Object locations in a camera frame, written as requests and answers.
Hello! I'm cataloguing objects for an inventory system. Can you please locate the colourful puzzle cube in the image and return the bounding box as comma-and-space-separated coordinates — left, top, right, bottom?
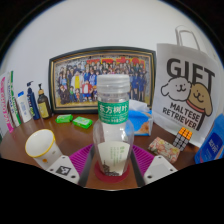
172, 126, 194, 152

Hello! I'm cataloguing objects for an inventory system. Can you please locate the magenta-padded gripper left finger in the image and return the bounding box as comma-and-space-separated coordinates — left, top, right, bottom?
45, 143, 98, 187

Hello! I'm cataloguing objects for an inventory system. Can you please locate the blue tissue pack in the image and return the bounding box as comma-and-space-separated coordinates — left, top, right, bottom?
128, 99, 155, 137

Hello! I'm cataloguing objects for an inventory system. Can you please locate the small green soap box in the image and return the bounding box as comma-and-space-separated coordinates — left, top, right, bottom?
55, 113, 74, 124
72, 116, 94, 130

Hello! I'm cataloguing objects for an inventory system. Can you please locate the framed group photo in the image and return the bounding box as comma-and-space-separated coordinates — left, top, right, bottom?
48, 46, 158, 115

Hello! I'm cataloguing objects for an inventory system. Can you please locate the white paper gift bag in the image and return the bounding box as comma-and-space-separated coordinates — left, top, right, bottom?
151, 25, 224, 148

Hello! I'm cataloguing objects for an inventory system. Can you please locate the clear green-labelled drink bottle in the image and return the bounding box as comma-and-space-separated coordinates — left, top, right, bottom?
92, 73, 135, 177

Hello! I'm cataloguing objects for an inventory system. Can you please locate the floral small box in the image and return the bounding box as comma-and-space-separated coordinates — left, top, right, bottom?
147, 136, 181, 164

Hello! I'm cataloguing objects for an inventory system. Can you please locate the dark blue pump bottle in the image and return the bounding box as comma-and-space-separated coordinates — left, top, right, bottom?
26, 80, 41, 121

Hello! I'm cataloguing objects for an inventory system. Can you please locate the white yellow-rimmed cup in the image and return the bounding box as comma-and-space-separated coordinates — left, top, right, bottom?
24, 128, 63, 169

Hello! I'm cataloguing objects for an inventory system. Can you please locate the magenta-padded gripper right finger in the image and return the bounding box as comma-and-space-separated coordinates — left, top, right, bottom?
129, 144, 178, 187

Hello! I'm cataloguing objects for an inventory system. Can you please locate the blue detergent bottle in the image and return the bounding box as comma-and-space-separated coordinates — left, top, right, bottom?
194, 113, 224, 165

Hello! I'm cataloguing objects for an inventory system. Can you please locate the white blue-capped bottle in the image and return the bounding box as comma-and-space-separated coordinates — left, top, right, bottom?
16, 90, 33, 124

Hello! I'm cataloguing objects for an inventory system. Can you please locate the amber pump bottle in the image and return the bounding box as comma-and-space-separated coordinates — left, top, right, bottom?
37, 83, 53, 120

